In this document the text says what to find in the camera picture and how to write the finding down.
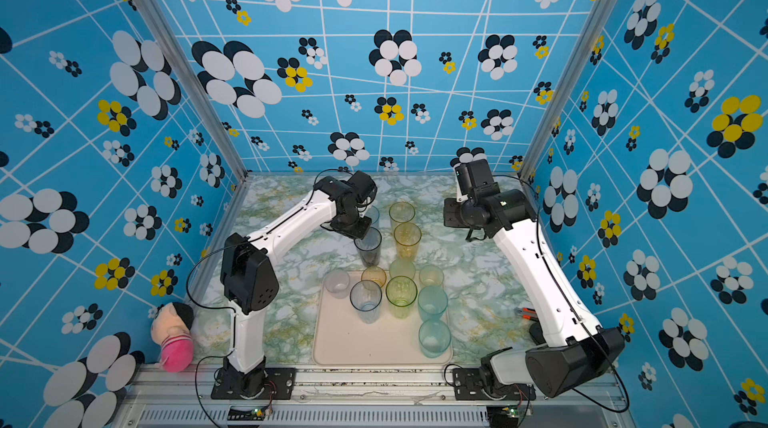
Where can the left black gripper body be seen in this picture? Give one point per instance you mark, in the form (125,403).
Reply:
(355,226)

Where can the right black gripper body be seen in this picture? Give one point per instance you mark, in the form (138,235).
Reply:
(459,215)

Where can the tall blue-grey back glass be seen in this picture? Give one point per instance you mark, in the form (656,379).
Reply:
(374,214)

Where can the tall amber back glass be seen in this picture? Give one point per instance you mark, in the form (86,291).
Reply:
(400,212)

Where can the tall amber glass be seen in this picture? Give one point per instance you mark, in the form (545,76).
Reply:
(400,212)
(407,238)

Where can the tall dark grey glass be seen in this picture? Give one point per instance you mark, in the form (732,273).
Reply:
(369,247)

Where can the tall amber front glass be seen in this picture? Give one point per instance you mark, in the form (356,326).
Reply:
(407,238)

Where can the short amber glass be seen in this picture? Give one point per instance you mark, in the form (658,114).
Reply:
(375,274)

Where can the short pale green glass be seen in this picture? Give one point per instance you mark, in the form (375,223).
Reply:
(431,275)

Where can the short light green glass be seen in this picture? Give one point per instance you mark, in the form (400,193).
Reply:
(402,268)

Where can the short clear glass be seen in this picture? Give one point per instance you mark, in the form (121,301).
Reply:
(338,283)

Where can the tall light blue glass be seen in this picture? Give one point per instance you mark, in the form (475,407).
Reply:
(366,298)

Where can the tall teal front glass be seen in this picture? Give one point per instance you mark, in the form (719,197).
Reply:
(432,303)

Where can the tall green glass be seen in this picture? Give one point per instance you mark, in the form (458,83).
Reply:
(401,293)

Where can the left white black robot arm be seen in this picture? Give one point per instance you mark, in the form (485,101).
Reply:
(249,263)

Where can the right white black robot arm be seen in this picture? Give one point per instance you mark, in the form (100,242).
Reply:
(576,348)

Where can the beige rectangular tray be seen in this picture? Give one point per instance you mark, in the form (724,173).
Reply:
(342,338)

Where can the red black utility knife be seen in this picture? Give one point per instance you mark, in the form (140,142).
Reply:
(528,314)

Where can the pink plush doll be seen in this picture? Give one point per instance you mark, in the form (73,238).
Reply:
(171,330)

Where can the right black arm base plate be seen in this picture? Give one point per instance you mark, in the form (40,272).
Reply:
(468,385)

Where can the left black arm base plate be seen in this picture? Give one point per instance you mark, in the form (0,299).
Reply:
(262,384)

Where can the aluminium front rail frame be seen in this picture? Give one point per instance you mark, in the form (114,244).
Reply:
(417,396)

